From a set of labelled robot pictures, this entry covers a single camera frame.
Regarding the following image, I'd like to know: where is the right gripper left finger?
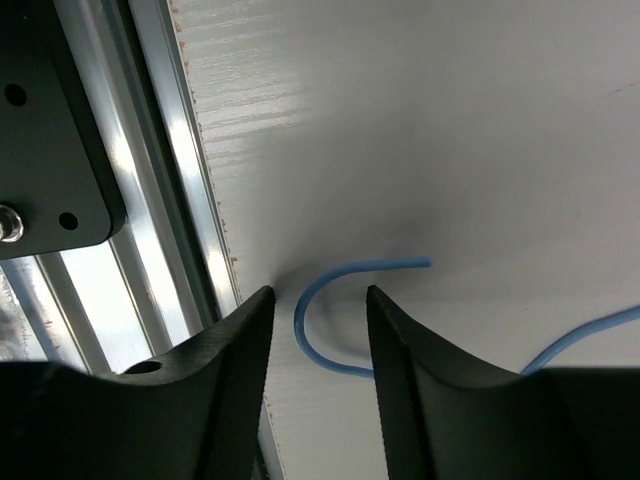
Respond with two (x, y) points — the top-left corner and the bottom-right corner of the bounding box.
(1, 286), (276, 479)

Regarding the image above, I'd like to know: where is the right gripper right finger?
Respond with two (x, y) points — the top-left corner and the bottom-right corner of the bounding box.
(366, 286), (639, 479)

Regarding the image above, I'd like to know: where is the light blue wire hanger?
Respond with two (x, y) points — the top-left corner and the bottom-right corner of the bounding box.
(292, 256), (640, 377)

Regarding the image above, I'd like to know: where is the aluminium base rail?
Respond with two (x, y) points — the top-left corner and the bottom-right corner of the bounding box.
(1, 1), (237, 374)

